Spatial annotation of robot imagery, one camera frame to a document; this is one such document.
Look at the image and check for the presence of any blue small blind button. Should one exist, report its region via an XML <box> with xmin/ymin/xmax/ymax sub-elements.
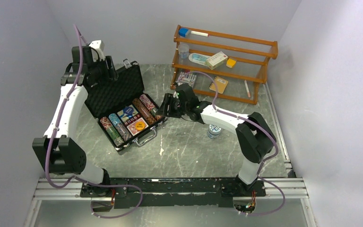
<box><xmin>123</xmin><ymin>106</ymin><xmax>134</xmax><ymax>116</ymax></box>

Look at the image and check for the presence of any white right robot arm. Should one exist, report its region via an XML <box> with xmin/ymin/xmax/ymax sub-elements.
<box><xmin>162</xmin><ymin>84</ymin><xmax>277</xmax><ymax>196</ymax></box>

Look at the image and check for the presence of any red dice row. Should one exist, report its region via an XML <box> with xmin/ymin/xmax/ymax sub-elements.
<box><xmin>124</xmin><ymin>114</ymin><xmax>141</xmax><ymax>125</ymax></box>

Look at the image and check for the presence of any orange big blind button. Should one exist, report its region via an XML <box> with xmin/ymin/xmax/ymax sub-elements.
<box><xmin>135</xmin><ymin>121</ymin><xmax>146</xmax><ymax>131</ymax></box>

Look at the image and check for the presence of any white pen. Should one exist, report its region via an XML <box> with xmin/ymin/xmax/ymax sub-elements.
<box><xmin>244</xmin><ymin>80</ymin><xmax>251</xmax><ymax>99</ymax></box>

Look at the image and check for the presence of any blue white ceramic jar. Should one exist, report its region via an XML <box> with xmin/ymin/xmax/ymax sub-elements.
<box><xmin>207</xmin><ymin>124</ymin><xmax>222</xmax><ymax>139</ymax></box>

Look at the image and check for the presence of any yellow small block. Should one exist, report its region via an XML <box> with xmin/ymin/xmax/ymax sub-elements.
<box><xmin>226</xmin><ymin>58</ymin><xmax>237</xmax><ymax>68</ymax></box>

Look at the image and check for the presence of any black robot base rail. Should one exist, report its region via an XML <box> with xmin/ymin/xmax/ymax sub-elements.
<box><xmin>80</xmin><ymin>177</ymin><xmax>266</xmax><ymax>209</ymax></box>

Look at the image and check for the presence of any red playing card deck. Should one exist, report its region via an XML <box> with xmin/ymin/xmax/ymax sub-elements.
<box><xmin>127</xmin><ymin>118</ymin><xmax>149</xmax><ymax>136</ymax></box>

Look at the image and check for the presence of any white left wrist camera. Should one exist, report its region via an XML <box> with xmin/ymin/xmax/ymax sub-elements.
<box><xmin>88</xmin><ymin>40</ymin><xmax>104</xmax><ymax>61</ymax></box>

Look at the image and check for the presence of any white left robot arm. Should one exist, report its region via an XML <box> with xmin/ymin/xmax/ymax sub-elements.
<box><xmin>32</xmin><ymin>41</ymin><xmax>165</xmax><ymax>197</ymax></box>

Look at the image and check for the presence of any coloured marker pack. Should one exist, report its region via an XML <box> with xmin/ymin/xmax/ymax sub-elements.
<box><xmin>175</xmin><ymin>70</ymin><xmax>197</xmax><ymax>87</ymax></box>

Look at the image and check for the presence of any clear plastic cup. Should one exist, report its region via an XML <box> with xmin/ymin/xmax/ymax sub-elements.
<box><xmin>178</xmin><ymin>43</ymin><xmax>190</xmax><ymax>59</ymax></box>

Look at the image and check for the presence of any green red chip row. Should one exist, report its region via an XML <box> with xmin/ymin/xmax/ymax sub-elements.
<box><xmin>100</xmin><ymin>117</ymin><xmax>124</xmax><ymax>147</ymax></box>

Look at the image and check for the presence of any orange spiral notebook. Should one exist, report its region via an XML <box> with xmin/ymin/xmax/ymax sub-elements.
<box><xmin>209</xmin><ymin>76</ymin><xmax>229</xmax><ymax>94</ymax></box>

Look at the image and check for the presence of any black poker chip case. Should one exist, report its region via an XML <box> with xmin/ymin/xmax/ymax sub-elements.
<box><xmin>85</xmin><ymin>60</ymin><xmax>166</xmax><ymax>151</ymax></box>

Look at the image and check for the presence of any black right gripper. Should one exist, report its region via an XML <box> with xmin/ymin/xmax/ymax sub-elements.
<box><xmin>156</xmin><ymin>93</ymin><xmax>189</xmax><ymax>119</ymax></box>

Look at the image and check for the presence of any white cardboard box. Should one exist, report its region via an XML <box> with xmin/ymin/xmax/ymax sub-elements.
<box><xmin>205</xmin><ymin>51</ymin><xmax>228</xmax><ymax>70</ymax></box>

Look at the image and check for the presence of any orange brown chip row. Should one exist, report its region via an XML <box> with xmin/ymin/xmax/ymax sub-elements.
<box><xmin>132</xmin><ymin>98</ymin><xmax>156</xmax><ymax>125</ymax></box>

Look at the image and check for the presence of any purple red chip row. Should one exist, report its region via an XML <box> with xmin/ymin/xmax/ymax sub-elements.
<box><xmin>139</xmin><ymin>94</ymin><xmax>161</xmax><ymax>120</ymax></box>

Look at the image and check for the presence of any orange wooden shelf rack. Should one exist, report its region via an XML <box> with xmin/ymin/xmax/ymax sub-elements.
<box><xmin>171</xmin><ymin>25</ymin><xmax>278</xmax><ymax>105</ymax></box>

